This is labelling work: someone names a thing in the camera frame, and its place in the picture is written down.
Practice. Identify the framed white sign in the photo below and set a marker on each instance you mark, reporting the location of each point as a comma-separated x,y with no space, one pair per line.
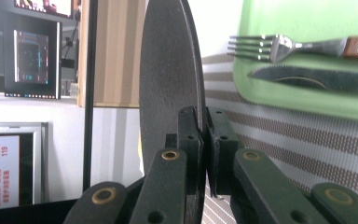
3,168

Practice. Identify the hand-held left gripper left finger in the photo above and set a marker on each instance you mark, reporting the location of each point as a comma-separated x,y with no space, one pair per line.
189,149

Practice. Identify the monitor with bright screen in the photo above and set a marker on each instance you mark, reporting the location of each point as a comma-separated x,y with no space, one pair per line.
46,6

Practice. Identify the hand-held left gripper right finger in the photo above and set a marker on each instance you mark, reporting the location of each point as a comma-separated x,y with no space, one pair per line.
222,149

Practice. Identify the black round plate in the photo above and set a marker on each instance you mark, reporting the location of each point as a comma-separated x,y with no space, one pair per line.
167,62

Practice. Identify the striped placemat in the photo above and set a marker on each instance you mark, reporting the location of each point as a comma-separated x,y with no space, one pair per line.
307,140

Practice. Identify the green tray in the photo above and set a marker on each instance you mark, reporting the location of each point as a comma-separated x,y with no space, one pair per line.
307,18

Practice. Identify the black vertical pole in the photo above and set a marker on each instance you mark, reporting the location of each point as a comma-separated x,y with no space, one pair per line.
90,93

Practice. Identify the black computer monitor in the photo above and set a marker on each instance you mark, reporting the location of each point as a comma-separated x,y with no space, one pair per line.
31,56

